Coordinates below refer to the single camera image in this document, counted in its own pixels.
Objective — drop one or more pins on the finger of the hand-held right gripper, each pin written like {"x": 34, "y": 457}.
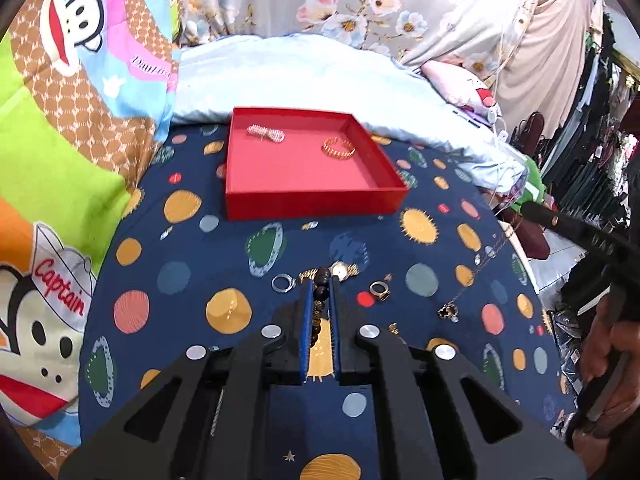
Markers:
{"x": 555, "y": 219}

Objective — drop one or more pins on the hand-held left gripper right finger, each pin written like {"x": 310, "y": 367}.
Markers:
{"x": 334, "y": 330}

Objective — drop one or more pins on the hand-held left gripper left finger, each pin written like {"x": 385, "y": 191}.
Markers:
{"x": 308, "y": 330}

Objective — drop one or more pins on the gold wrist watch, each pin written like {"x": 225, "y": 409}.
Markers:
{"x": 340, "y": 270}

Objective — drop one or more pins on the red cardboard box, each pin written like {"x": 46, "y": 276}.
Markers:
{"x": 300, "y": 175}

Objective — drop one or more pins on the person's right hand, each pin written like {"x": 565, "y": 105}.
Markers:
{"x": 600, "y": 340}

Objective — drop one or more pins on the maroon bag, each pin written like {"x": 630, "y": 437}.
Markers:
{"x": 530, "y": 240}

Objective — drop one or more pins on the green cloth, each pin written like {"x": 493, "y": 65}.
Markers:
{"x": 534, "y": 185}

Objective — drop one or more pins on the rack of hanging clothes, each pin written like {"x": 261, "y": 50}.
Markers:
{"x": 595, "y": 135}

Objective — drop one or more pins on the navy planet print blanket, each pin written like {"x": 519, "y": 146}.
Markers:
{"x": 200, "y": 240}

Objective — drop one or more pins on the beige curtain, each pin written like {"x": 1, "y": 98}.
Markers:
{"x": 545, "y": 60}

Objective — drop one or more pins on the pink plush pillow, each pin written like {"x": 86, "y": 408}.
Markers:
{"x": 460, "y": 82}

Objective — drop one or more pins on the light blue blanket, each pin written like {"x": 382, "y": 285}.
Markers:
{"x": 300, "y": 80}

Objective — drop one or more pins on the cartoon monkey blanket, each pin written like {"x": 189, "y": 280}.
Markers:
{"x": 60, "y": 160}

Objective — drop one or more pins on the grey floral sheet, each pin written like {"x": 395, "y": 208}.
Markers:
{"x": 300, "y": 5}

